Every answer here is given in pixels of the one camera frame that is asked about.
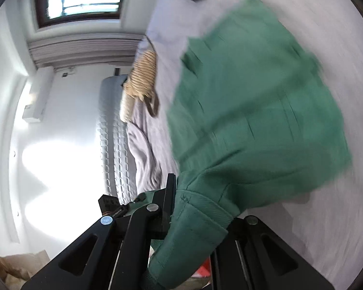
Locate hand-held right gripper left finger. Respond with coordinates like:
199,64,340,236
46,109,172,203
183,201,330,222
21,174,177,290

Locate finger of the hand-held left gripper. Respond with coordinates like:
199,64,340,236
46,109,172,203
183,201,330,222
98,195,130,218

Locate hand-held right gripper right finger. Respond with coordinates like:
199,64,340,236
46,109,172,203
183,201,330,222
210,216,335,290

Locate green work jacket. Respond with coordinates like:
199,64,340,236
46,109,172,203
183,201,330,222
136,0,353,290

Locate red box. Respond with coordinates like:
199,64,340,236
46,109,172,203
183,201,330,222
192,264,212,278

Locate grey quilted headboard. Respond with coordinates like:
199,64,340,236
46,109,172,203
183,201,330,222
98,75,138,204

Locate cardboard box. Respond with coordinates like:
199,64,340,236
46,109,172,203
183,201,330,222
0,249,50,281

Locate beige striped garment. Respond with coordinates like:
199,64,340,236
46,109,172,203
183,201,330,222
123,50,159,117

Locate white air conditioner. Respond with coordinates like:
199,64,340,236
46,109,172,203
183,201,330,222
22,66,55,123

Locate lavender fleece blanket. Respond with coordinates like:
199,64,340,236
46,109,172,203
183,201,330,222
127,0,363,281

